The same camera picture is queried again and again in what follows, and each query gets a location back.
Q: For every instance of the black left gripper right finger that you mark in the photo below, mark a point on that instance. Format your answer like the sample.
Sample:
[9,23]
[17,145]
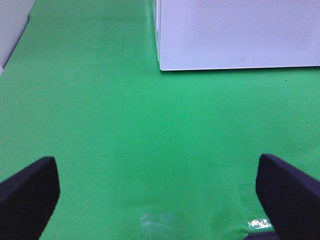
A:
[289,197]

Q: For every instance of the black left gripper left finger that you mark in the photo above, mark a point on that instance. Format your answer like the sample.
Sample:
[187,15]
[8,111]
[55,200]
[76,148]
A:
[28,199]

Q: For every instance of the white microwave door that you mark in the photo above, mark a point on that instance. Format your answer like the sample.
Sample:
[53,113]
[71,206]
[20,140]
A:
[240,35]

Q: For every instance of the white microwave oven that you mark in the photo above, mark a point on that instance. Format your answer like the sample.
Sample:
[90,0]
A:
[237,32]

